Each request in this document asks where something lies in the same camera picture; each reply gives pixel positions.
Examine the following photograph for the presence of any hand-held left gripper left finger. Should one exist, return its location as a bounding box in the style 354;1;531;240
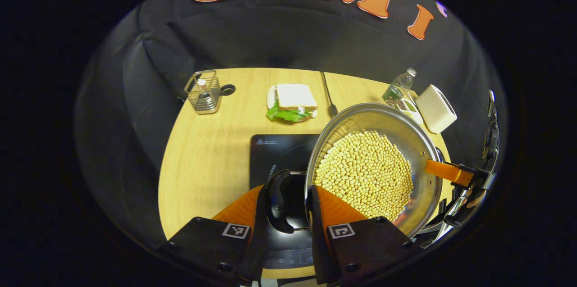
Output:
158;183;271;285

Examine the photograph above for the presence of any clear plastic bottle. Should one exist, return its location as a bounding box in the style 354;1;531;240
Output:
382;68;417;107

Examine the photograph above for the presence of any black induction cooktop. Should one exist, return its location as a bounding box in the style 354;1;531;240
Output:
249;134;326;270

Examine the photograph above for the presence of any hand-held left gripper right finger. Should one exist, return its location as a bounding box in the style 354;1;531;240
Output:
308;185;422;285

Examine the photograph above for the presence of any pile of yellow soybeans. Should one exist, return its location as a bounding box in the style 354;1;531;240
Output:
313;130;414;221

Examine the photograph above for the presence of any white divided bean dish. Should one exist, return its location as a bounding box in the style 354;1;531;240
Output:
397;98;424;125

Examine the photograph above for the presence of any thin black cable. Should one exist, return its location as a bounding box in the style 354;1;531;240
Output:
320;71;339;118

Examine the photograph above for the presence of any small wire basket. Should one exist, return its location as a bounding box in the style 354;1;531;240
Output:
184;70;222;115

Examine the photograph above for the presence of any black backdrop cloth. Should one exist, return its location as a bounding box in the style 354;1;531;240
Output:
74;0;508;251

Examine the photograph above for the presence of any white box-shaped appliance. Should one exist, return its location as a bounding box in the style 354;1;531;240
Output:
415;84;458;134

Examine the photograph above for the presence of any sandwich with lettuce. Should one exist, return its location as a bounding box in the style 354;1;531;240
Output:
266;83;318;123

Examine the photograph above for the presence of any silver pot with black handles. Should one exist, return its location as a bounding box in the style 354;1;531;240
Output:
266;102;447;239

